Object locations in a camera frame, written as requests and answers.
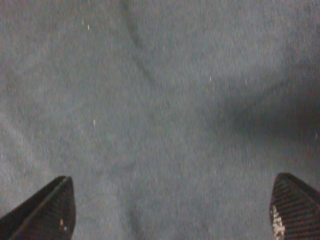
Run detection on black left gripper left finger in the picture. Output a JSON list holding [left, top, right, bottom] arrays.
[[0, 175, 76, 240]]

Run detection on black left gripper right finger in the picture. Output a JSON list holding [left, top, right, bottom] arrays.
[[269, 172, 320, 240]]

